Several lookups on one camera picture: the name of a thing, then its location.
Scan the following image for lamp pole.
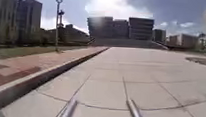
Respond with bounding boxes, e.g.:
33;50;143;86
52;0;67;53

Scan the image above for robot's own part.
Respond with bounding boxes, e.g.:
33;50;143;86
124;99;147;117
57;98;79;117

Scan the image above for group of distant buildings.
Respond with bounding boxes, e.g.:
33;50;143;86
151;28;206;52

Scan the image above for row of trees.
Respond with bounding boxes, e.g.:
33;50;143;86
0;23;56;49

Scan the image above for red brick path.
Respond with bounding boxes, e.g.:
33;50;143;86
0;42;107;96

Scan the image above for grass strip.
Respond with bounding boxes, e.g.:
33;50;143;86
0;42;90;67

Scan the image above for dark glass building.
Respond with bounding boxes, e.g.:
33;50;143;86
86;15;156;42

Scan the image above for wide stone stairs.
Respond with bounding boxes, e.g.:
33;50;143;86
89;37;169;51

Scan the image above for low dark building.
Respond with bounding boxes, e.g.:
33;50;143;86
41;22;92;47

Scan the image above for grey concrete slab plaza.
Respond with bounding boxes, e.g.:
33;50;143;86
0;41;206;117

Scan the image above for grey stone kerb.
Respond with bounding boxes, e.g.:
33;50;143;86
0;42;111;117

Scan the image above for tall grey building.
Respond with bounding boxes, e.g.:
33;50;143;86
0;0;43;43

